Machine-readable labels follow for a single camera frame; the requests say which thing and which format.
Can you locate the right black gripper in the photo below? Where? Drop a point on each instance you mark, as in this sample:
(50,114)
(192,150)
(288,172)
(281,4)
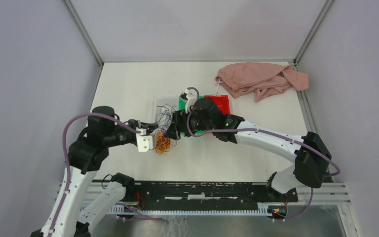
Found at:
(180,117)

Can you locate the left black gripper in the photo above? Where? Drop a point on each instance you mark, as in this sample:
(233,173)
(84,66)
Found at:
(137,125)

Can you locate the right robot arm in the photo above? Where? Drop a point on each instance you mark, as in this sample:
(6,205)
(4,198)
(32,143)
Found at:
(308,154)

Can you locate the clear plastic bin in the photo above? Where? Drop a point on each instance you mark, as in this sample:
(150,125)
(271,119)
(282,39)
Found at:
(163,108)

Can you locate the green plastic bin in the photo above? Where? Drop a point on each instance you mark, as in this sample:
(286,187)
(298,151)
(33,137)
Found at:
(183,101)

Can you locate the red plastic bin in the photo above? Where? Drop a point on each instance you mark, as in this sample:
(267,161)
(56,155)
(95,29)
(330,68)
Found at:
(222,101)

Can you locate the pink cloth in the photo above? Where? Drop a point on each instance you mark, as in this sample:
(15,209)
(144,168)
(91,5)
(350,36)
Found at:
(262,79)

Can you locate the right controller board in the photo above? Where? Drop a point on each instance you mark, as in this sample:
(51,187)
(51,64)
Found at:
(277,212)

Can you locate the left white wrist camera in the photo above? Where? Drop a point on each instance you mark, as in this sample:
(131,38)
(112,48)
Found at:
(145,140)

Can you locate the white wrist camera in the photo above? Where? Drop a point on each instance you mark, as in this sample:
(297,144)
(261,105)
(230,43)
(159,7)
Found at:
(145,140)
(190,95)

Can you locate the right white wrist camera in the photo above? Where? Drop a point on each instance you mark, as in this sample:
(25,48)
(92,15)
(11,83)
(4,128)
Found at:
(190,95)

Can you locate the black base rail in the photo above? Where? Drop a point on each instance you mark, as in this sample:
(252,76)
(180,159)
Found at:
(196,205)

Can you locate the white slotted cable duct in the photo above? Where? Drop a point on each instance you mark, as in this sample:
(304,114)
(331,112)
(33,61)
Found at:
(262,211)

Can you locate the aluminium frame rail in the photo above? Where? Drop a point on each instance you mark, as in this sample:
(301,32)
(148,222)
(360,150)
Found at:
(323,193)

